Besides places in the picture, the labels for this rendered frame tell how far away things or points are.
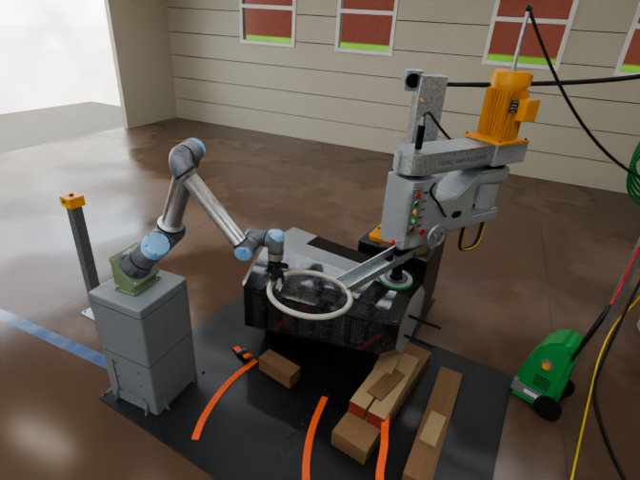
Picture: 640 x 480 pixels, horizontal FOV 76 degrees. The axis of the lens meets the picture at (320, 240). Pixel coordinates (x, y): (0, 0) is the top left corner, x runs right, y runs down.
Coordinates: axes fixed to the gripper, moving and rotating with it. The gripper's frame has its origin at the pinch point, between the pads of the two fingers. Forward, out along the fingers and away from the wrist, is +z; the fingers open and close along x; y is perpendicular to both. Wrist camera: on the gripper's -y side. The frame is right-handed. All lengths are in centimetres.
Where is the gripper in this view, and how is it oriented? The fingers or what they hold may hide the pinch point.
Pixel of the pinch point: (275, 287)
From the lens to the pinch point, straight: 245.8
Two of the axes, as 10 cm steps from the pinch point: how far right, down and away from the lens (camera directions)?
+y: -4.9, 3.3, -8.1
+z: -0.9, 9.0, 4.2
